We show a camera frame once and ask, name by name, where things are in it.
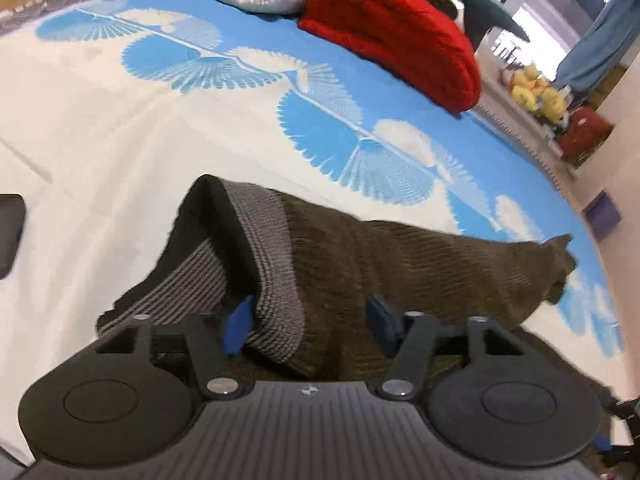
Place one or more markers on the blue curtain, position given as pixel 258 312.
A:
pixel 600 35

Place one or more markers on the blue and white printed bedsheet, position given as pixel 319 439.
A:
pixel 125 125

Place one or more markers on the brown knitted towel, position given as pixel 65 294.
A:
pixel 380 270

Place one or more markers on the red folded blanket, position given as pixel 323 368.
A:
pixel 395 30

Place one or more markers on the black flat device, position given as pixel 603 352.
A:
pixel 10 235

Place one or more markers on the red cushion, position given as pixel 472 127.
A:
pixel 585 132

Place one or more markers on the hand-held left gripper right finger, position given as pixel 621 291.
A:
pixel 381 320

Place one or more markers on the purple box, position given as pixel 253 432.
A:
pixel 604 214

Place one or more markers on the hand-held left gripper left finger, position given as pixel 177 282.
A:
pixel 239 322

